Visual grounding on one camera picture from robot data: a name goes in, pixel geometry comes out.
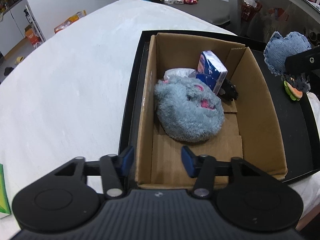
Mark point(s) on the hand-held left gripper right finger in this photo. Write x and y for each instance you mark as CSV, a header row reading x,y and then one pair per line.
x,y
188,162

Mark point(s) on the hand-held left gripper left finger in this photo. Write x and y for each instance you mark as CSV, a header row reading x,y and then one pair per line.
x,y
127,160

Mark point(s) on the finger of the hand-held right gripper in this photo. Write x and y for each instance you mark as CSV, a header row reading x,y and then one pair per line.
x,y
302,61

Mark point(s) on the denim heart cushion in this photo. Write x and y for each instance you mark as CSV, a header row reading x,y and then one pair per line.
x,y
277,52

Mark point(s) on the black tray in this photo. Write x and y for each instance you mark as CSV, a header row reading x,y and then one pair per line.
x,y
295,130

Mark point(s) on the cardboard box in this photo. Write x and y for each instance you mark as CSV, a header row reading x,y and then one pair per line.
x,y
260,130

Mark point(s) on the black stitched heart cushion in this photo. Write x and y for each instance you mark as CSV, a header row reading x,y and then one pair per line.
x,y
229,91

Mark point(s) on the white plastic tissue pack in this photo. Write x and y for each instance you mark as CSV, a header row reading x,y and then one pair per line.
x,y
178,73

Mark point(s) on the blue tissue packet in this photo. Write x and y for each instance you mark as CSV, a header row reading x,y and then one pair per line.
x,y
212,67

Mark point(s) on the watermelon slice toy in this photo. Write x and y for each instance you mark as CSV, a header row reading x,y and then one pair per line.
x,y
293,93

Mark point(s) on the grey plush toy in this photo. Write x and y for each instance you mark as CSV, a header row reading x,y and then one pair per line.
x,y
185,110

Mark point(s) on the red basket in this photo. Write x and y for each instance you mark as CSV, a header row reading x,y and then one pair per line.
x,y
250,8

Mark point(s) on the green box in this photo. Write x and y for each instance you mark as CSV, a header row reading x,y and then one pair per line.
x,y
3,192

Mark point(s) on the tape roll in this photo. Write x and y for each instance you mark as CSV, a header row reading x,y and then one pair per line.
x,y
19,60

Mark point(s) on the dark floor item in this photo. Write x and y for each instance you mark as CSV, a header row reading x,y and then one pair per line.
x,y
9,70

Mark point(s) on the orange and white snack box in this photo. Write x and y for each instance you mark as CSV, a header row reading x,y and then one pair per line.
x,y
71,21

